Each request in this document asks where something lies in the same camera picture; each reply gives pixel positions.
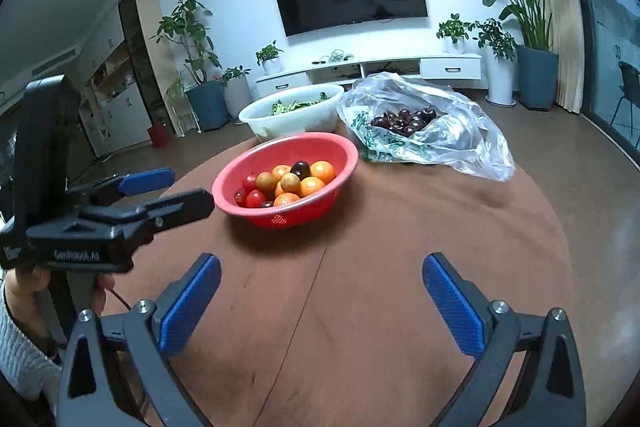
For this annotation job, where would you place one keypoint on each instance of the wooden wall cabinet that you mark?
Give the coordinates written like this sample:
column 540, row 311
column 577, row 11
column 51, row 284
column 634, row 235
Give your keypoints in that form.
column 120, row 97

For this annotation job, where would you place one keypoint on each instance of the bushy tree plant blue pot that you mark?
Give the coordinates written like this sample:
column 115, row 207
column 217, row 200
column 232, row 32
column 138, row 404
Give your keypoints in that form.
column 207, row 107

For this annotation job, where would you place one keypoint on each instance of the tan longan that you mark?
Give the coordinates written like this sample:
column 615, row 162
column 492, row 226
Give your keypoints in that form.
column 266, row 182
column 290, row 183

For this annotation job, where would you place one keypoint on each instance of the large orange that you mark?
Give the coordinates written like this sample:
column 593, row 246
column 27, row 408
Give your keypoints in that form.
column 286, row 200

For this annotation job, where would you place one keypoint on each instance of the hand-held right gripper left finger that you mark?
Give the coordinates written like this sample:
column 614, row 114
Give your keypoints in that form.
column 190, row 307

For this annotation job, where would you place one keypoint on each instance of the dark red grape tomato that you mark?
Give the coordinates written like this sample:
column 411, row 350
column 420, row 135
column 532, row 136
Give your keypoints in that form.
column 241, row 196

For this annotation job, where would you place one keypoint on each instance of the round red tomato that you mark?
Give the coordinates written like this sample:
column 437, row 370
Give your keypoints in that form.
column 256, row 198
column 249, row 181

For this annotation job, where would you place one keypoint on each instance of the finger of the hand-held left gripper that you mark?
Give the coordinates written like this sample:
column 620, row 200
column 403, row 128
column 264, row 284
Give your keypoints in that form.
column 145, row 181
column 185, row 204

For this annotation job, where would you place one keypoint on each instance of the white television cabinet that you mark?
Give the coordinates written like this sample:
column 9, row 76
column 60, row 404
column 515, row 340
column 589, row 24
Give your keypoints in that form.
column 450, row 69

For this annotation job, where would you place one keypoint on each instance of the clear plastic bag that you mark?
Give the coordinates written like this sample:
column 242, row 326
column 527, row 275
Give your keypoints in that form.
column 460, row 142

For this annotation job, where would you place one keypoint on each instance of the tall broad-leaf plant blue pot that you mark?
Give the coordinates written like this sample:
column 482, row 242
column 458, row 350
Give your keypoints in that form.
column 537, row 77

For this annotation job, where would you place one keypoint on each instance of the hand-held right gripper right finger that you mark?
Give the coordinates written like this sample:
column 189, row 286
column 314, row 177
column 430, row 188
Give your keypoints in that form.
column 452, row 307

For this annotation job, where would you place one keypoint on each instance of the dark red cherry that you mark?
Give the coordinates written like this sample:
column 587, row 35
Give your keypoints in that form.
column 300, row 168
column 266, row 204

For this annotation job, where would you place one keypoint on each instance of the dark outdoor chair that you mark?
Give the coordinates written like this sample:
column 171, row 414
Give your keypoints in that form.
column 627, row 92

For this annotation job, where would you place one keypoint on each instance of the ceiling air vent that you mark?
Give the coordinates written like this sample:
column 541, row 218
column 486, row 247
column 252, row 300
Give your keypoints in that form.
column 54, row 62

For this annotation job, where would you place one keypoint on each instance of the red plastic colander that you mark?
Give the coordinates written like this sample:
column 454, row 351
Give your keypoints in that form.
column 280, row 219

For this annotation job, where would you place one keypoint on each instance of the green vegetables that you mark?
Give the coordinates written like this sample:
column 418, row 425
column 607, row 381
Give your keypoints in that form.
column 297, row 105

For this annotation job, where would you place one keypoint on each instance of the pile of bagged cherries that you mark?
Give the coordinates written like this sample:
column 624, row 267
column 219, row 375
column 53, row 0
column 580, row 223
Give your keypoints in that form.
column 402, row 122

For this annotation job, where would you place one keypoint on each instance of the person's left hand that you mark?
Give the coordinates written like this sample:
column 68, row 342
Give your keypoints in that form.
column 27, row 287

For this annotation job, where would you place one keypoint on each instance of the beige curtain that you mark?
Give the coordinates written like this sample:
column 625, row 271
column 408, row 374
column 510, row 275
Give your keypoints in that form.
column 570, row 32

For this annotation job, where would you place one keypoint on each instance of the plant in tall white pot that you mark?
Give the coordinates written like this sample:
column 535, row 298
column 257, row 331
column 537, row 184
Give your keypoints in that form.
column 500, row 77

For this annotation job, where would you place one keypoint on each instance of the person's left forearm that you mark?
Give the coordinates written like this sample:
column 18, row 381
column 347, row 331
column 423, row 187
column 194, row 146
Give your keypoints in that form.
column 25, row 357

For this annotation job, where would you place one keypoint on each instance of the red bin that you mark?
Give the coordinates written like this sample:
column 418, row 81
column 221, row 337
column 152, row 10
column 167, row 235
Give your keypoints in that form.
column 160, row 136

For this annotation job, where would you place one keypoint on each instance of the plant in white ribbed pot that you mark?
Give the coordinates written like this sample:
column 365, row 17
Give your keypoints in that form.
column 237, row 99

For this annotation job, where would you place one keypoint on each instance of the white plastic bowl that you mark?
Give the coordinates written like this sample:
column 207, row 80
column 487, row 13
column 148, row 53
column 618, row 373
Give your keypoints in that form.
column 300, row 124

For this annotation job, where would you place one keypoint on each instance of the small plant in white pot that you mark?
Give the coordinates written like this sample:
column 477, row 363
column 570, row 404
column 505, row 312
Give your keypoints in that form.
column 271, row 62
column 454, row 34

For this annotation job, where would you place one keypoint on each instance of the black framed glass door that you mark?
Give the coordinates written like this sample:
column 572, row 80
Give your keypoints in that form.
column 600, row 7

